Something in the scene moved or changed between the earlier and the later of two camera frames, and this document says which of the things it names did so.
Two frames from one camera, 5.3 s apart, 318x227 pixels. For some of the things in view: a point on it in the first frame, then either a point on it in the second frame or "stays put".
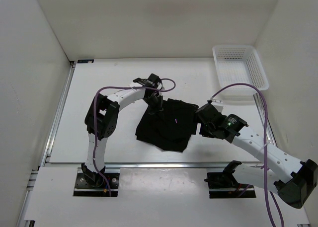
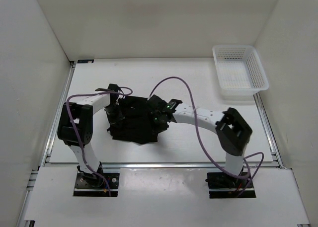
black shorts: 170,128 -> 139,127
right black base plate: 222,185 stays put
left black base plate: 82,188 stays put
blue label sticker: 87,61 stays put
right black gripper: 204,133 -> 155,127
